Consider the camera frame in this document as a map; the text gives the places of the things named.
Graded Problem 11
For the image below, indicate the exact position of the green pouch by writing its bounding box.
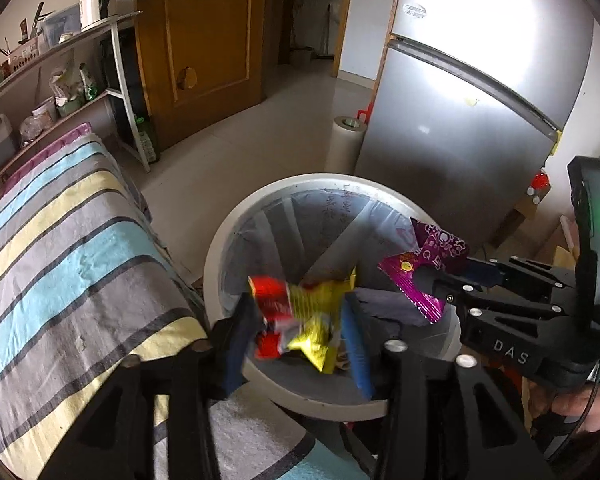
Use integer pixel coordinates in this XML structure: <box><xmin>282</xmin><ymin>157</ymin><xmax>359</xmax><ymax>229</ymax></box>
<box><xmin>79</xmin><ymin>62</ymin><xmax>100</xmax><ymax>101</ymax></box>

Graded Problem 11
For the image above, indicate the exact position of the silver refrigerator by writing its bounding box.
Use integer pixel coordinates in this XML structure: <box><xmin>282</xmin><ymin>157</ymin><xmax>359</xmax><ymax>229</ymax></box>
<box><xmin>355</xmin><ymin>0</ymin><xmax>596</xmax><ymax>257</ymax></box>

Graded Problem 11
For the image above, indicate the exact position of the red and yellow snack packet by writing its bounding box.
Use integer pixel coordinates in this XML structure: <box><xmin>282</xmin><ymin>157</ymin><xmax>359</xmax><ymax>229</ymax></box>
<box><xmin>247</xmin><ymin>265</ymin><xmax>357</xmax><ymax>375</ymax></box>

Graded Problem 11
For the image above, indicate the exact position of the purple snack packet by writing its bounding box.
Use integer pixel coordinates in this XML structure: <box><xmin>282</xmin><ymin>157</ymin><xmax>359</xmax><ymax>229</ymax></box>
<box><xmin>378</xmin><ymin>216</ymin><xmax>468</xmax><ymax>327</ymax></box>

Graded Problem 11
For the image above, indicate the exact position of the striped tablecloth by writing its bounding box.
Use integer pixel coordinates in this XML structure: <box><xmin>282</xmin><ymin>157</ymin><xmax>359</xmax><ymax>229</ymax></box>
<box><xmin>0</xmin><ymin>132</ymin><xmax>381</xmax><ymax>480</ymax></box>

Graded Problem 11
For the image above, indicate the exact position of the green bowl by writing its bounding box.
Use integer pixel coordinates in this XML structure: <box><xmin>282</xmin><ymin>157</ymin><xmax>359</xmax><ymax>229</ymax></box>
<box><xmin>56</xmin><ymin>95</ymin><xmax>89</xmax><ymax>116</ymax></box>

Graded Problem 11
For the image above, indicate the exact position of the black cable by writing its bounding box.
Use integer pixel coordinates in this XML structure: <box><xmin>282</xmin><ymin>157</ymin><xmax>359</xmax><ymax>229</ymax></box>
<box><xmin>542</xmin><ymin>360</ymin><xmax>600</xmax><ymax>462</ymax></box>

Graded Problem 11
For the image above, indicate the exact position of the wooden door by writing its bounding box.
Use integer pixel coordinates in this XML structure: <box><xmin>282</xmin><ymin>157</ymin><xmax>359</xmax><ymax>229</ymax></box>
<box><xmin>132</xmin><ymin>0</ymin><xmax>269</xmax><ymax>152</ymax></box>

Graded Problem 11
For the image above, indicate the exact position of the brown cardboard box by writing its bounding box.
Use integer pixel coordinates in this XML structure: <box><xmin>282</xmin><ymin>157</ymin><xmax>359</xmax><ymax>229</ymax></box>
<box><xmin>490</xmin><ymin>195</ymin><xmax>578</xmax><ymax>271</ymax></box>

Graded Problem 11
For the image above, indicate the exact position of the knotted plastic bag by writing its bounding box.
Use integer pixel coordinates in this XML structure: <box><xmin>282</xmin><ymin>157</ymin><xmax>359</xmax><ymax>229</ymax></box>
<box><xmin>19</xmin><ymin>112</ymin><xmax>46</xmax><ymax>141</ymax></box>

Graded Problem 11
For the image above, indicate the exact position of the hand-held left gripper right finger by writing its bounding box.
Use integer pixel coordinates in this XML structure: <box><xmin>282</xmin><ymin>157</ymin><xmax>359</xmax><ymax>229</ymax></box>
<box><xmin>341</xmin><ymin>292</ymin><xmax>556</xmax><ymax>480</ymax></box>

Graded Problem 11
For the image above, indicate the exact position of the white round container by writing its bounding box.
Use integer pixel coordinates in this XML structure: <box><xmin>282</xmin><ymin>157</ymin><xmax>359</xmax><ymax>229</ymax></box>
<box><xmin>32</xmin><ymin>97</ymin><xmax>58</xmax><ymax>121</ymax></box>

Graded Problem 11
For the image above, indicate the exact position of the white trash bin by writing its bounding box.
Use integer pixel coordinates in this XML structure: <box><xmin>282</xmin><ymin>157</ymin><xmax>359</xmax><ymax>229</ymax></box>
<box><xmin>202</xmin><ymin>173</ymin><xmax>463</xmax><ymax>422</ymax></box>

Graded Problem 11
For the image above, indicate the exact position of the red ornament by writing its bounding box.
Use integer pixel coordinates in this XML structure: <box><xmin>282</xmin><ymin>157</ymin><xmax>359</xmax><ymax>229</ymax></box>
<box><xmin>527</xmin><ymin>172</ymin><xmax>552</xmax><ymax>197</ymax></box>

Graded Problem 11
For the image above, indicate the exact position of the white paper roll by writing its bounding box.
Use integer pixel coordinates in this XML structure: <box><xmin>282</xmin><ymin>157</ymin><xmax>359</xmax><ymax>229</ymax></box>
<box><xmin>325</xmin><ymin>116</ymin><xmax>366</xmax><ymax>174</ymax></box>

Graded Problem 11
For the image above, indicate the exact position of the clear plastic storage box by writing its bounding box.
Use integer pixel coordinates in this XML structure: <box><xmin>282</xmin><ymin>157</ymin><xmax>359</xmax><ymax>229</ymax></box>
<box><xmin>42</xmin><ymin>4</ymin><xmax>84</xmax><ymax>51</ymax></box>

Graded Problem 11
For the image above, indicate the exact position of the green oil bottle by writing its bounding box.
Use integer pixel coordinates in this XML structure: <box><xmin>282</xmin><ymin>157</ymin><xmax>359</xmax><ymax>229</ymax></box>
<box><xmin>132</xmin><ymin>115</ymin><xmax>160</xmax><ymax>164</ymax></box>

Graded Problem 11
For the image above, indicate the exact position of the pink plastic lid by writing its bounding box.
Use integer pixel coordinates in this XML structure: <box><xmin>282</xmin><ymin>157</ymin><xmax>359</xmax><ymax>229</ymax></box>
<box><xmin>0</xmin><ymin>122</ymin><xmax>94</xmax><ymax>191</ymax></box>

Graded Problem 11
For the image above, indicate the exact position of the pink utensil basket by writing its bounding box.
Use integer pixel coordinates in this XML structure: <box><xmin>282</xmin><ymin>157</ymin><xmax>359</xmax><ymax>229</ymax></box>
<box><xmin>7</xmin><ymin>35</ymin><xmax>46</xmax><ymax>69</ymax></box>

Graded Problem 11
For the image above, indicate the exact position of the white jerry can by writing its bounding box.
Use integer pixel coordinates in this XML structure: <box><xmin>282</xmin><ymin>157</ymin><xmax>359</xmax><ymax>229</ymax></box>
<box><xmin>0</xmin><ymin>114</ymin><xmax>19</xmax><ymax>169</ymax></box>

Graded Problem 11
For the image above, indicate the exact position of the person's right hand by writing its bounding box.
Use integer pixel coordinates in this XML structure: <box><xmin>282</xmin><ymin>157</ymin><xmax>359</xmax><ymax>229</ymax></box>
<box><xmin>527</xmin><ymin>380</ymin><xmax>600</xmax><ymax>433</ymax></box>

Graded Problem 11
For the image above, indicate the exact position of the metal shelf rack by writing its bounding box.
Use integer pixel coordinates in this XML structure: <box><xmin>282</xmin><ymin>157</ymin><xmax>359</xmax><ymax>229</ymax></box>
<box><xmin>0</xmin><ymin>10</ymin><xmax>154</xmax><ymax>211</ymax></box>

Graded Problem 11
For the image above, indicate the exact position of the broom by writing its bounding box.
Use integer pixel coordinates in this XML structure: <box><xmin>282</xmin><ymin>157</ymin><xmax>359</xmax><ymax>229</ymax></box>
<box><xmin>319</xmin><ymin>2</ymin><xmax>334</xmax><ymax>59</ymax></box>

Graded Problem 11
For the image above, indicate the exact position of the crumpled plastic bag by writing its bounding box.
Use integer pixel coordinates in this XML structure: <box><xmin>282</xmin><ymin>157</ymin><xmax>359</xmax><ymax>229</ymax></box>
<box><xmin>49</xmin><ymin>62</ymin><xmax>83</xmax><ymax>106</ymax></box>

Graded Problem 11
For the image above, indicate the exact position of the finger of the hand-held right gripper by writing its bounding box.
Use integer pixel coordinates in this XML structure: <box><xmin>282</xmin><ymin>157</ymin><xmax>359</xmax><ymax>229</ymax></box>
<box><xmin>412</xmin><ymin>266</ymin><xmax>581</xmax><ymax>376</ymax></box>
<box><xmin>462</xmin><ymin>257</ymin><xmax>578</xmax><ymax>291</ymax></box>

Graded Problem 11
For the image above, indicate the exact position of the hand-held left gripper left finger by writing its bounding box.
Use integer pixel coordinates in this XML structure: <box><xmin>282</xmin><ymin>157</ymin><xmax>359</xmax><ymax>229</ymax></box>
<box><xmin>72</xmin><ymin>292</ymin><xmax>266</xmax><ymax>480</ymax></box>

